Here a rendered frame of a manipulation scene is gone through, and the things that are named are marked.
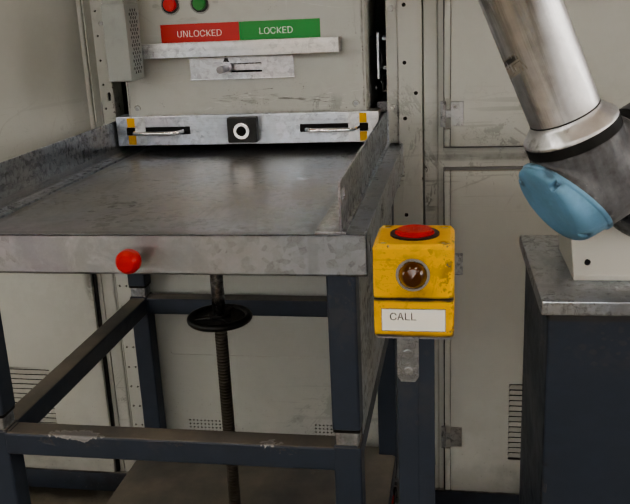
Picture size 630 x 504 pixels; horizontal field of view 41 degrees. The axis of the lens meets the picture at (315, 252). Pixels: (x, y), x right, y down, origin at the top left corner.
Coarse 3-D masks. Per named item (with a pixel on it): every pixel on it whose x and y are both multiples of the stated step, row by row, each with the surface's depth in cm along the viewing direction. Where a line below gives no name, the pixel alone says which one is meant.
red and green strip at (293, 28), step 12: (180, 24) 165; (192, 24) 164; (204, 24) 164; (216, 24) 164; (228, 24) 163; (240, 24) 163; (252, 24) 163; (264, 24) 162; (276, 24) 162; (288, 24) 161; (300, 24) 161; (312, 24) 161; (168, 36) 166; (180, 36) 166; (192, 36) 165; (204, 36) 165; (216, 36) 164; (228, 36) 164; (240, 36) 164; (252, 36) 163; (264, 36) 163; (276, 36) 162; (288, 36) 162; (300, 36) 162; (312, 36) 161
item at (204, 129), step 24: (120, 120) 171; (168, 120) 170; (192, 120) 169; (216, 120) 168; (264, 120) 166; (288, 120) 166; (312, 120) 165; (336, 120) 164; (120, 144) 173; (168, 144) 171; (192, 144) 170
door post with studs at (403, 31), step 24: (408, 0) 162; (408, 24) 163; (408, 48) 165; (408, 72) 166; (408, 96) 167; (408, 120) 169; (408, 144) 170; (408, 168) 171; (408, 192) 173; (408, 216) 174
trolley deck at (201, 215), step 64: (64, 192) 140; (128, 192) 137; (192, 192) 135; (256, 192) 133; (320, 192) 131; (384, 192) 130; (0, 256) 116; (64, 256) 114; (192, 256) 111; (256, 256) 109; (320, 256) 108
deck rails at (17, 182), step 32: (96, 128) 163; (384, 128) 164; (32, 160) 139; (64, 160) 150; (96, 160) 164; (352, 160) 118; (0, 192) 130; (32, 192) 139; (352, 192) 117; (320, 224) 110
